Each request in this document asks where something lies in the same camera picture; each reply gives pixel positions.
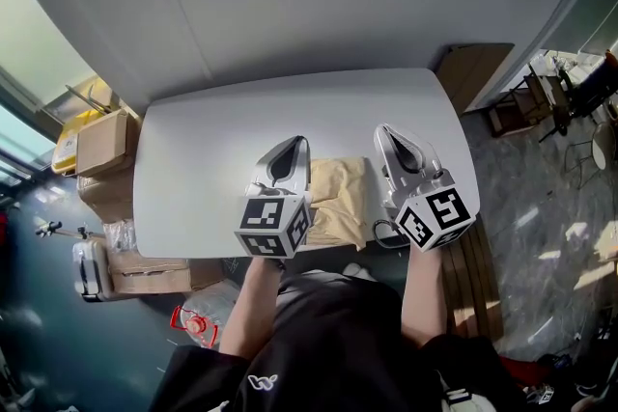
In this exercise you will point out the small cardboard box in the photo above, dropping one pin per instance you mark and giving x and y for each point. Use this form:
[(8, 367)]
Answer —
[(101, 145)]

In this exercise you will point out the wooden slat platform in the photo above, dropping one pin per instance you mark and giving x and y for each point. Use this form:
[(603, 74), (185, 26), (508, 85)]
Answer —
[(473, 284)]

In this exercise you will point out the yellow plastic bin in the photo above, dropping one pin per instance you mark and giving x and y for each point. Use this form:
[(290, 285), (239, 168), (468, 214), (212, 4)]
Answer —
[(65, 152)]

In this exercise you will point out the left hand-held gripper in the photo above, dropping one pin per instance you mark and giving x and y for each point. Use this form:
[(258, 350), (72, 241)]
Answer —
[(268, 224)]

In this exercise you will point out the person's right forearm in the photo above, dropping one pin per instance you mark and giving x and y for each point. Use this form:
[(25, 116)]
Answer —
[(424, 299)]

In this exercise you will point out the black standing rack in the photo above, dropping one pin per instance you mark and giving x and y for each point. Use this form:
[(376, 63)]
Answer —
[(596, 84)]

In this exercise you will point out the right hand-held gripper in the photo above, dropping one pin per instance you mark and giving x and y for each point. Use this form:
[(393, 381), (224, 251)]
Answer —
[(437, 217)]

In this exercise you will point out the beige cloth garment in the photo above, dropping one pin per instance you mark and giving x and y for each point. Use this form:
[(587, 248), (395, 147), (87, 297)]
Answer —
[(338, 202)]

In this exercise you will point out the wooden shelf rack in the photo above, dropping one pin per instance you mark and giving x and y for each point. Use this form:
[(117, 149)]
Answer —
[(524, 103)]

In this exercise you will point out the plastic-wrapped cardboard box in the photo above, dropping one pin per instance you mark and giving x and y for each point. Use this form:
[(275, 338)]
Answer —
[(106, 198)]

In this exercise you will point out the person's white shoe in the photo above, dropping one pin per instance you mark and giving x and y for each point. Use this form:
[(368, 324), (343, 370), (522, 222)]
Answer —
[(359, 271)]

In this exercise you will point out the person's black shirt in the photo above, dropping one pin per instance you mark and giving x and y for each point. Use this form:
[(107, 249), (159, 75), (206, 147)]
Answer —
[(338, 347)]

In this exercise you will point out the red cloth bag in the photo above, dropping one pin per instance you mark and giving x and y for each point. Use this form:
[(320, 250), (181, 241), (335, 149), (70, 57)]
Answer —
[(526, 374)]

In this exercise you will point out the clear plastic packet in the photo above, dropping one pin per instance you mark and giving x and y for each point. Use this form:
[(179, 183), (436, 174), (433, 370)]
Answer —
[(120, 236)]

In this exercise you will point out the large cardboard box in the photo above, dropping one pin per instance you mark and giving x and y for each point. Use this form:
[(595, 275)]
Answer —
[(207, 272), (149, 272)]

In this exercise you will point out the person's left forearm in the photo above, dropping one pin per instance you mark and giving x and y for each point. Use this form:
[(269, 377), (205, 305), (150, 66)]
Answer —
[(248, 309)]

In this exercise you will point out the silver suitcase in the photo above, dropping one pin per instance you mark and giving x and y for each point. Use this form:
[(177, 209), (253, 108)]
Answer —
[(92, 270)]

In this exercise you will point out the round white side table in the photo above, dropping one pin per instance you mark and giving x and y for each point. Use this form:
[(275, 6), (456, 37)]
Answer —
[(601, 147)]

